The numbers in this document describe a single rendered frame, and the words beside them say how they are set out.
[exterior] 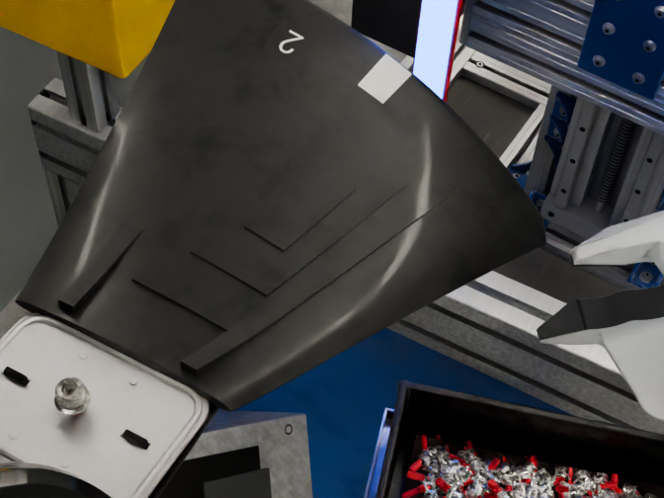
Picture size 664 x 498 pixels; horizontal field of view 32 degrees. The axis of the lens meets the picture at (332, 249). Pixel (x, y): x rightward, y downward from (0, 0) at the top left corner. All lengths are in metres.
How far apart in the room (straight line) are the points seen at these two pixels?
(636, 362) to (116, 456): 0.24
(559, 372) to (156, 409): 0.49
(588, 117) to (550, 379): 0.61
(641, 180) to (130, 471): 1.13
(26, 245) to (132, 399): 1.41
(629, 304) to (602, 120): 0.96
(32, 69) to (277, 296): 1.23
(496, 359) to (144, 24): 0.37
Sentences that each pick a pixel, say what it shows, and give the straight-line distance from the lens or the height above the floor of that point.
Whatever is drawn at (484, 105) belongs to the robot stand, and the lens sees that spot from 1.94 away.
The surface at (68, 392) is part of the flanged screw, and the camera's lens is 0.46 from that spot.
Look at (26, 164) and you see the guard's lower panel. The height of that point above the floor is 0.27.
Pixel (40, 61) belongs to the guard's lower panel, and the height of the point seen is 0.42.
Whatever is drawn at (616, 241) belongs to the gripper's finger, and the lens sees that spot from 0.47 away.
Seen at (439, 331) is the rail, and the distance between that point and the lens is 0.93.
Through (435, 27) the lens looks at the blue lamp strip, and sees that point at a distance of 0.71.
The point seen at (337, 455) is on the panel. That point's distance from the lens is 1.24.
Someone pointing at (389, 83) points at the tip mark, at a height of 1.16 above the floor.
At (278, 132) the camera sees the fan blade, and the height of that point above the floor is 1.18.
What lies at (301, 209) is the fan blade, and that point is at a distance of 0.53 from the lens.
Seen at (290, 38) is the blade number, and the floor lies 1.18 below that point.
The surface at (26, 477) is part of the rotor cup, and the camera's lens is 0.38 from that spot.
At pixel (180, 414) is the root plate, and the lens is 0.46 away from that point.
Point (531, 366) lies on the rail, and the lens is 0.92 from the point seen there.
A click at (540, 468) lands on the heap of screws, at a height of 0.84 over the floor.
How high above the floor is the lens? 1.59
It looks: 53 degrees down
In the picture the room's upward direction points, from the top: 3 degrees clockwise
